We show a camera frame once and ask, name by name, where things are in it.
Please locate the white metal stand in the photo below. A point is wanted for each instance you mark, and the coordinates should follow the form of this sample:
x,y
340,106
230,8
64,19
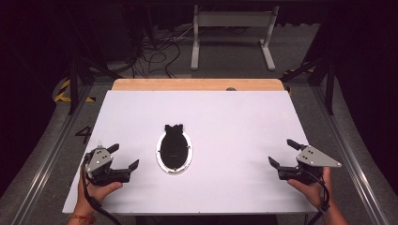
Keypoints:
x,y
234,19

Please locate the person's right hand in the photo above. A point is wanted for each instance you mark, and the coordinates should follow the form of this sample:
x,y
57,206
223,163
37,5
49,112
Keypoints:
x,y
313,193

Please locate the black metal stand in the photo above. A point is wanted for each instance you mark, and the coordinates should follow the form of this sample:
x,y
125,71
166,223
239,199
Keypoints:
x,y
329,90
73,87

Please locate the person's left hand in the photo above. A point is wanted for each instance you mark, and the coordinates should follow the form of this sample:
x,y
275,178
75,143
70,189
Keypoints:
x,y
100,192

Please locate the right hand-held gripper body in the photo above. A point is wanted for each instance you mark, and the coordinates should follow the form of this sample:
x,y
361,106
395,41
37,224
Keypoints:
x,y
316,157

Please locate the aluminium rail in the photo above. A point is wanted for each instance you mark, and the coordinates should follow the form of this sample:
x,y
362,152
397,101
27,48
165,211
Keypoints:
x,y
48,165
353,167

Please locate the person's dark clothing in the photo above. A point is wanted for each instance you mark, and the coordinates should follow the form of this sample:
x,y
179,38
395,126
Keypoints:
x,y
203,220

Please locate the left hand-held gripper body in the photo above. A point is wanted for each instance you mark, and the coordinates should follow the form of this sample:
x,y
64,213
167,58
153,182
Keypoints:
x,y
99,159

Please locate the white table cover board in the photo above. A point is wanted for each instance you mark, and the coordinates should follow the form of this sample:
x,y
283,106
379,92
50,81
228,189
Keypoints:
x,y
234,125

